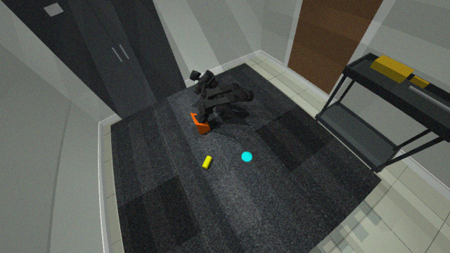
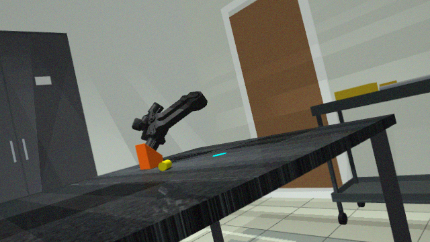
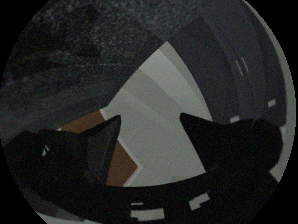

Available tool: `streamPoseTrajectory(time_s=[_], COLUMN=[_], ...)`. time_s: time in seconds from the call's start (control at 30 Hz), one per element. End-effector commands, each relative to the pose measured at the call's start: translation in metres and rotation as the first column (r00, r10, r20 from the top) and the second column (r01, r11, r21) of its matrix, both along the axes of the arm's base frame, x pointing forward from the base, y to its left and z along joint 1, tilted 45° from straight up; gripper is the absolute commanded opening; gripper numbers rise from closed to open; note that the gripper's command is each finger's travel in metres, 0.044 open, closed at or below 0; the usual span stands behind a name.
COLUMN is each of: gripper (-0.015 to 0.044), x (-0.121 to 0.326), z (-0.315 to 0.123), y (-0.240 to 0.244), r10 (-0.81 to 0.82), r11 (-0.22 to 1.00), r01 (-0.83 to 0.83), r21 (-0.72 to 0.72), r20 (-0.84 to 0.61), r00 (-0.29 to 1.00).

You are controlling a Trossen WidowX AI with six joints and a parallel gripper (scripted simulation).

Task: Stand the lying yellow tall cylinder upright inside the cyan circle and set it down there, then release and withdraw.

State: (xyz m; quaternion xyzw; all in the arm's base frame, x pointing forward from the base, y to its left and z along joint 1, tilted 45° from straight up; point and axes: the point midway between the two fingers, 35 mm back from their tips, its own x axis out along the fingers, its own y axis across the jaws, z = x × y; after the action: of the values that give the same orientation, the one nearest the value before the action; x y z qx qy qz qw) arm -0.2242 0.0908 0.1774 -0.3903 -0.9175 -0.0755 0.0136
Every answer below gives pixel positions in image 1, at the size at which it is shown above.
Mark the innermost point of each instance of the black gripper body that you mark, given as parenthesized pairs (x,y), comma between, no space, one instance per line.
(194,76)

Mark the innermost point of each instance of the cyan circle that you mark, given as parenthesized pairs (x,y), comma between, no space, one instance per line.
(246,156)

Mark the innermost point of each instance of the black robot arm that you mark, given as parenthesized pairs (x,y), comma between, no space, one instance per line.
(207,94)

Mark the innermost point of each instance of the yellow cylinder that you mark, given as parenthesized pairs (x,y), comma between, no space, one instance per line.
(206,162)

